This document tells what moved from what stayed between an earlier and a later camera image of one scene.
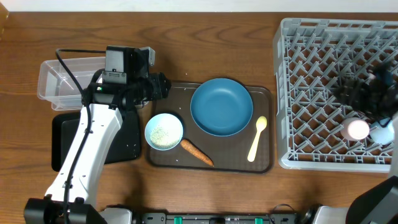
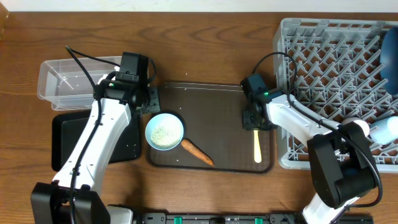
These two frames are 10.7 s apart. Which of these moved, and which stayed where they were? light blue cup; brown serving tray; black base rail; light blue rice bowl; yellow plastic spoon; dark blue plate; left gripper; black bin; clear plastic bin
Moved: yellow plastic spoon; left gripper; dark blue plate
Stayed: black base rail; black bin; light blue rice bowl; brown serving tray; clear plastic bin; light blue cup
